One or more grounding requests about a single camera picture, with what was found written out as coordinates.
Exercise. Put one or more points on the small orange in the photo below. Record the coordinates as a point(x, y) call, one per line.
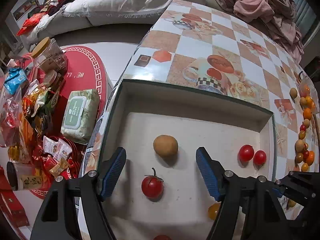
point(310, 157)

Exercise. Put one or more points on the jar with black lid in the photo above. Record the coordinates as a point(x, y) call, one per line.
point(20, 177)

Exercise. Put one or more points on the red cherry tomato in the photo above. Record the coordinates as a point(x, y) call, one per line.
point(305, 153)
point(302, 127)
point(246, 153)
point(162, 237)
point(260, 158)

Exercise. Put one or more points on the red gift box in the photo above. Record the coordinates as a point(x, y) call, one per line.
point(11, 207)

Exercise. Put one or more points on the light brown longan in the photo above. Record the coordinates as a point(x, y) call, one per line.
point(165, 146)

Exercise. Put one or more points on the small clear jar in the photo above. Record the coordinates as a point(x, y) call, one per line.
point(52, 78)

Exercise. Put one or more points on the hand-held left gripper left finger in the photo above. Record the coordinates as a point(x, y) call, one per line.
point(113, 172)

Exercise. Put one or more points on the yellow cherry tomato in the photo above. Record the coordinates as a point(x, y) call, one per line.
point(305, 167)
point(302, 135)
point(213, 211)

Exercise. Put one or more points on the pink blanket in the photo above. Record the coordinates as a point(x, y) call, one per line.
point(257, 7)

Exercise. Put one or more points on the white box with dark rim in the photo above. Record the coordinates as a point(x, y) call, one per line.
point(200, 130)

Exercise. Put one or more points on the dark clothes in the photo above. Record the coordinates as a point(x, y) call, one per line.
point(67, 1)

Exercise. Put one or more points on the green wet wipes pack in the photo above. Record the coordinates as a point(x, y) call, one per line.
point(78, 116)

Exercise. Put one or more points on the clear glass bowl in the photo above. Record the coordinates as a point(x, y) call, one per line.
point(306, 86)

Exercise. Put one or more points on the clear jar with yellow lid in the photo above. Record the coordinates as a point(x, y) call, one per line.
point(50, 55)

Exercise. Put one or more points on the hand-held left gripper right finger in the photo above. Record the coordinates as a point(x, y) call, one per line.
point(207, 173)

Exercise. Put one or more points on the blue snack bag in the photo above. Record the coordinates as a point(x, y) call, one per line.
point(15, 80)

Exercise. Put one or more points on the red tomato with stem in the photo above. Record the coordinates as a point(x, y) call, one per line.
point(152, 186)

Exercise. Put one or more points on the red round low table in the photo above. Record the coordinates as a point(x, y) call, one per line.
point(82, 75)

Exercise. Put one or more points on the pile of snack packets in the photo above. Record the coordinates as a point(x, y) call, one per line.
point(30, 120)

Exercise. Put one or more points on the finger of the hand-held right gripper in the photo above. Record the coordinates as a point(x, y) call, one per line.
point(300, 183)

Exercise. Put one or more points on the wrinkled orange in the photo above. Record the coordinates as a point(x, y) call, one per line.
point(307, 113)

